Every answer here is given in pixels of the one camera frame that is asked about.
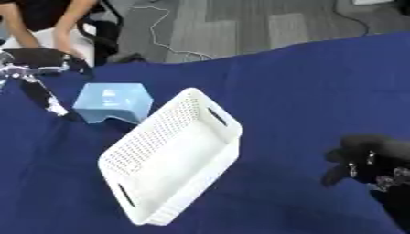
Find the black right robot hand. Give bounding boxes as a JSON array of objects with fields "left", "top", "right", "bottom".
[{"left": 318, "top": 133, "right": 410, "bottom": 234}]

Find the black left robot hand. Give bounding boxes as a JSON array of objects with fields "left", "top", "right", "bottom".
[{"left": 0, "top": 48, "right": 95, "bottom": 121}]

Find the light blue plastic box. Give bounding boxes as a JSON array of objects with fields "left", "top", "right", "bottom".
[{"left": 70, "top": 82, "right": 156, "bottom": 125}]

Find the person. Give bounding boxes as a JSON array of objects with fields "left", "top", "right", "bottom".
[{"left": 0, "top": 0, "right": 103, "bottom": 67}]

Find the black office chair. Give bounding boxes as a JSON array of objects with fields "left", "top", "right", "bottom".
[{"left": 75, "top": 0, "right": 147, "bottom": 66}]

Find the white flat object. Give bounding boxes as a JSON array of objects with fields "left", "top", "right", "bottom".
[{"left": 351, "top": 0, "right": 397, "bottom": 5}]

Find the white perforated plastic basket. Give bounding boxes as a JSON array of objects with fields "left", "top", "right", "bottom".
[{"left": 96, "top": 87, "right": 245, "bottom": 227}]

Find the white floor cable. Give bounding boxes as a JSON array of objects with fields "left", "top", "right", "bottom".
[{"left": 129, "top": 5, "right": 217, "bottom": 60}]

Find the black floor cable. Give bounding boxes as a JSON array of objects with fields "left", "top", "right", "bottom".
[{"left": 331, "top": 0, "right": 372, "bottom": 37}]

